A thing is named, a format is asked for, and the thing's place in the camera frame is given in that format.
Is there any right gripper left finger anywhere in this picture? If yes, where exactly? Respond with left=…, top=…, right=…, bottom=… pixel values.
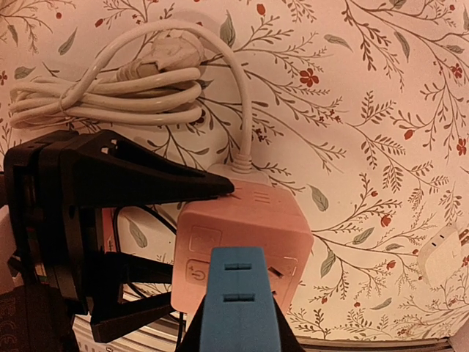
left=175, top=298, right=205, bottom=352

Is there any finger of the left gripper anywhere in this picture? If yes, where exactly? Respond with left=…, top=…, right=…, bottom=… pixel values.
left=89, top=252, right=174, bottom=343
left=65, top=130, right=235, bottom=208

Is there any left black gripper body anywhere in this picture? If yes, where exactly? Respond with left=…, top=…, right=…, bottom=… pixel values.
left=4, top=131, right=121, bottom=351

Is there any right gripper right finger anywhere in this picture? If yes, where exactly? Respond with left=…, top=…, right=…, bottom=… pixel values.
left=274, top=302, right=304, bottom=352

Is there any blue plug adapter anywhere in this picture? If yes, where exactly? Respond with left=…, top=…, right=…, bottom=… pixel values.
left=202, top=247, right=279, bottom=336

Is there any pink cube socket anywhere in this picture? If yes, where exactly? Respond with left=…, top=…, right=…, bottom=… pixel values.
left=171, top=180, right=314, bottom=315

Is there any white square adapter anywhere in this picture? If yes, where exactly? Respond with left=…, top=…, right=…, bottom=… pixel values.
left=417, top=227, right=468, bottom=287

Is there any floral table mat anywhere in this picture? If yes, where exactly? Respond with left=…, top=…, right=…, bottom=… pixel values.
left=1, top=1, right=468, bottom=341

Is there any aluminium front rail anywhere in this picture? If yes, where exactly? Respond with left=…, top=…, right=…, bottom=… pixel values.
left=73, top=316, right=468, bottom=351

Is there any black thin adapter cable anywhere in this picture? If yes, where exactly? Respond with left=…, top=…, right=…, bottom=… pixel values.
left=111, top=203, right=188, bottom=342

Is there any white cord bundle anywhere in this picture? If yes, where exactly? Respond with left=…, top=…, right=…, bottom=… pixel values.
left=7, top=20, right=274, bottom=186

